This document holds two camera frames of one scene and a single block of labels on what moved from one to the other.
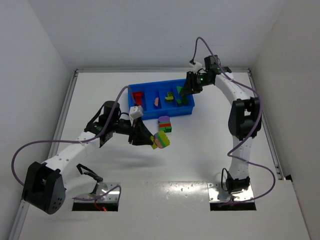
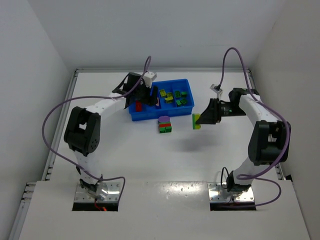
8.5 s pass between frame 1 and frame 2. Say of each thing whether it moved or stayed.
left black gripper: moved
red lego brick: stayed
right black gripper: moved
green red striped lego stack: stayed
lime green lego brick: stayed
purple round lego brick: stayed
